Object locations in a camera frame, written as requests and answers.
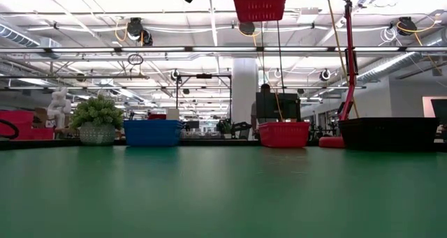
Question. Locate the red plastic basket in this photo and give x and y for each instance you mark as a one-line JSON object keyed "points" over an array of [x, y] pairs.
{"points": [[283, 135], [260, 7]]}

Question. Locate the long LED light bar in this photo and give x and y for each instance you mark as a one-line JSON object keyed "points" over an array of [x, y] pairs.
{"points": [[223, 49]]}

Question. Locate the white column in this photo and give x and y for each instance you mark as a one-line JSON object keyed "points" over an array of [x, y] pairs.
{"points": [[244, 88]]}

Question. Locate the person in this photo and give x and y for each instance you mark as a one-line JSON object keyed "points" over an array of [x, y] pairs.
{"points": [[265, 88]]}

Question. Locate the black monitor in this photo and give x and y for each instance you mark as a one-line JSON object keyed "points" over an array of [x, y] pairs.
{"points": [[279, 105]]}

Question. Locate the blue plastic basket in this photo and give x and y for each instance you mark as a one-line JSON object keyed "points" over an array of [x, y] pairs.
{"points": [[152, 133]]}

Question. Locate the green potted plant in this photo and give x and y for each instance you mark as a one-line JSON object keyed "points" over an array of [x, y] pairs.
{"points": [[97, 119]]}

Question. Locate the red desk lamp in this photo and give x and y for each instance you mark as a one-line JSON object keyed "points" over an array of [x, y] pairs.
{"points": [[349, 56]]}

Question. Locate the white sculpture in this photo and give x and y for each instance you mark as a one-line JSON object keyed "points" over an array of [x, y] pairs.
{"points": [[58, 107]]}

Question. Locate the green table mat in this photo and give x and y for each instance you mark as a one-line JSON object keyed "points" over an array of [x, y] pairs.
{"points": [[223, 196]]}

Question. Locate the red storage bin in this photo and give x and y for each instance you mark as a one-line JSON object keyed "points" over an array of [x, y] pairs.
{"points": [[21, 124]]}

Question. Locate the black plastic basket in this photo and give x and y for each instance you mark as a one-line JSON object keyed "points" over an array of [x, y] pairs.
{"points": [[387, 133]]}

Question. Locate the black metal frame rig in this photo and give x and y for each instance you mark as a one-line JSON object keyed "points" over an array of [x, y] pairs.
{"points": [[204, 76]]}

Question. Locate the black table frame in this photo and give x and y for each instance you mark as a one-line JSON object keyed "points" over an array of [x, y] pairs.
{"points": [[216, 142]]}

